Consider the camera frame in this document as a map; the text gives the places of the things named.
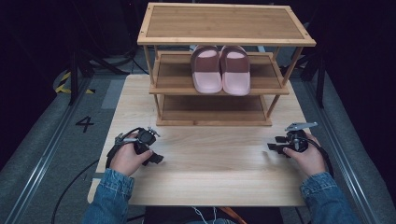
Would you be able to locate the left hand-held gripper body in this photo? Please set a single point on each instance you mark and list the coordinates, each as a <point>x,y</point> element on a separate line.
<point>145,138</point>

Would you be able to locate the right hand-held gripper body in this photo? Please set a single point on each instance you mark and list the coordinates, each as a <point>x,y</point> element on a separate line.
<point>297,141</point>

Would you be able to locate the pink slipper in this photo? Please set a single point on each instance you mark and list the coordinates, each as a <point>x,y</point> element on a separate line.
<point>236,82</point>
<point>207,81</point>

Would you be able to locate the black metal stand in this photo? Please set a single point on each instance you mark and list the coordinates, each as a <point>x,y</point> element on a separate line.
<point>73,77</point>
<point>320,81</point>

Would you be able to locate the wooden shoe rack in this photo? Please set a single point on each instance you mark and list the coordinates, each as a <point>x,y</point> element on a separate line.
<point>224,21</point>

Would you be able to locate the person's dark lap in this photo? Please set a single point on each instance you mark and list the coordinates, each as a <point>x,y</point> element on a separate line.
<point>174,216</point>

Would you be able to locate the person's right hand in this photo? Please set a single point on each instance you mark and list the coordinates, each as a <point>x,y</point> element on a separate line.
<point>311,161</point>

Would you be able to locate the yellow black floor tape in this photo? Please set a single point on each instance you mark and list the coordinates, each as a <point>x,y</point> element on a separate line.
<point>62,89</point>

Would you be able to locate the metal floor rail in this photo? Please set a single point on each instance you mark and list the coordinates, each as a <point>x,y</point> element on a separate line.
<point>40,165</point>

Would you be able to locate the person's left hand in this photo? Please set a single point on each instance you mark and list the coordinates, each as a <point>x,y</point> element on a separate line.
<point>126,158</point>

